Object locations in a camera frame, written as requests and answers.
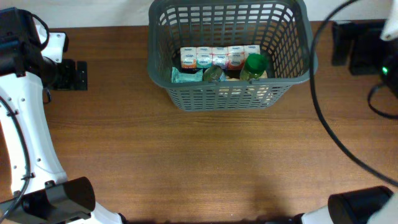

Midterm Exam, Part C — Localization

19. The tin can green label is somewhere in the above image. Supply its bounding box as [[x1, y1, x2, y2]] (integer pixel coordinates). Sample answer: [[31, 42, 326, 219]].
[[202, 65, 226, 82]]

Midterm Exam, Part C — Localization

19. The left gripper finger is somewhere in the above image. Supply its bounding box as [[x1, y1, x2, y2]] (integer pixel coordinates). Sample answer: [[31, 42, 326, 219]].
[[76, 61, 88, 91], [63, 59, 76, 90]]

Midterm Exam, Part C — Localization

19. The green lid glass jar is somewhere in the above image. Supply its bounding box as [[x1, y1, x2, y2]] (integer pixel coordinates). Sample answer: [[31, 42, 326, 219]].
[[239, 54, 269, 81]]

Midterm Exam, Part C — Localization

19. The tan paper bag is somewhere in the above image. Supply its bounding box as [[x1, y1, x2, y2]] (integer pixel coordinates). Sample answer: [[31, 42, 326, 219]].
[[212, 86, 269, 99]]

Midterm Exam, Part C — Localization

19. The teal snack wrapper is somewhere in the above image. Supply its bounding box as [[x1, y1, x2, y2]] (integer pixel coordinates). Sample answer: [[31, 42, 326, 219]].
[[171, 67, 203, 83]]

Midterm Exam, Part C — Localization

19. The white tissue pack strip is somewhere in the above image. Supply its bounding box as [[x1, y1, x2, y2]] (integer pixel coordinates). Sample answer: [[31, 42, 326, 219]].
[[180, 45, 261, 70]]

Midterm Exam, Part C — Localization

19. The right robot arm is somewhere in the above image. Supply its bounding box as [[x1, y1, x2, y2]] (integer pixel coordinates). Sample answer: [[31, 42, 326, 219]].
[[296, 22, 397, 224]]

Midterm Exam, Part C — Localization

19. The grey plastic basket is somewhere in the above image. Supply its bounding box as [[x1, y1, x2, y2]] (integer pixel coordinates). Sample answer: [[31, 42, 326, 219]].
[[147, 0, 317, 111]]

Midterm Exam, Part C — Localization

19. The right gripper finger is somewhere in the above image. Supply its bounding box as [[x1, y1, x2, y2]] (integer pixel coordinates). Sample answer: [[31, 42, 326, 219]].
[[331, 21, 356, 66], [349, 28, 381, 75]]

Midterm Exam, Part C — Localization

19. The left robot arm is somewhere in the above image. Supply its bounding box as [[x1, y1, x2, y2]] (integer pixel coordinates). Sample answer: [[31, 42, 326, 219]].
[[1, 7, 126, 223]]

